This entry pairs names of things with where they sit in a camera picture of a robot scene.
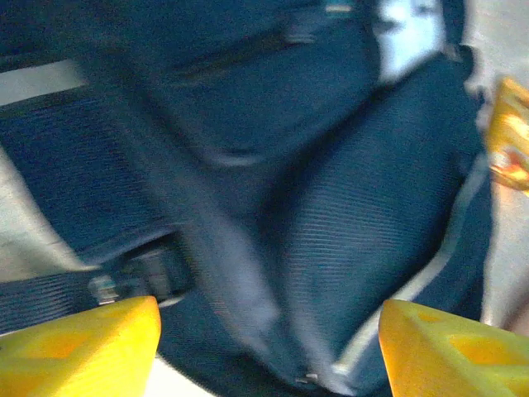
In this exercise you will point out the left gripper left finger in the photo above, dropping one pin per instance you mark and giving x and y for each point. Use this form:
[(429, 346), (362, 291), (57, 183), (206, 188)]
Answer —
[(74, 355)]

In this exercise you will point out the yellow snack bag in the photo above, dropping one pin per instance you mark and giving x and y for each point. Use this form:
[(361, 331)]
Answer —
[(512, 124)]

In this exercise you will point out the navy blue backpack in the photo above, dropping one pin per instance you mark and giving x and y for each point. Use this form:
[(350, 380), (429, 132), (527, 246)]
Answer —
[(248, 165)]

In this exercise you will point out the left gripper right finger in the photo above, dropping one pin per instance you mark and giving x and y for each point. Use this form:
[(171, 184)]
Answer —
[(454, 360)]

